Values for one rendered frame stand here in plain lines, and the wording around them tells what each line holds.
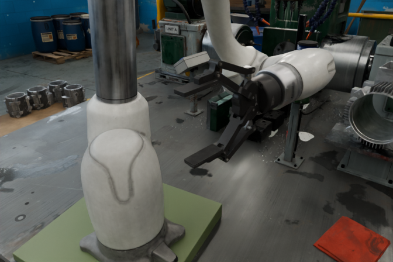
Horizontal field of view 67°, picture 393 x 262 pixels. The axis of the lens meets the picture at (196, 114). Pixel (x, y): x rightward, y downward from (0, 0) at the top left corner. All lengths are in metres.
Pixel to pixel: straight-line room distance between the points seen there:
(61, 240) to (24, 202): 0.24
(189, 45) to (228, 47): 1.02
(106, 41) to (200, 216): 0.48
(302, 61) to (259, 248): 0.45
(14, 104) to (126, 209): 2.83
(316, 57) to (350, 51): 0.71
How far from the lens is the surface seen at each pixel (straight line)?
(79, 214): 0.88
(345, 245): 0.86
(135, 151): 0.58
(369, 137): 1.08
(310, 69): 0.67
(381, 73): 1.07
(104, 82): 0.72
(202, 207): 0.83
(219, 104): 1.23
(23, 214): 0.99
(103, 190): 0.59
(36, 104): 3.47
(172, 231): 0.75
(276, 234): 0.84
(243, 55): 0.75
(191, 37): 1.71
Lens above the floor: 1.39
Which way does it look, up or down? 25 degrees down
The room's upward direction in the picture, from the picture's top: straight up
